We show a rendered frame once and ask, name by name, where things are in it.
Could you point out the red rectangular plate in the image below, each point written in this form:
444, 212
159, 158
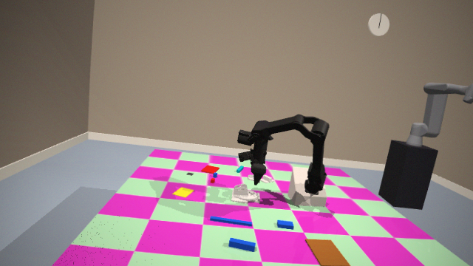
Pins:
210, 169

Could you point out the orange flat plate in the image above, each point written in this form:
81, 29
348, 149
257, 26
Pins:
326, 253

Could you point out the yellow rectangular plate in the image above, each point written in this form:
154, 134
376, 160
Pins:
183, 192

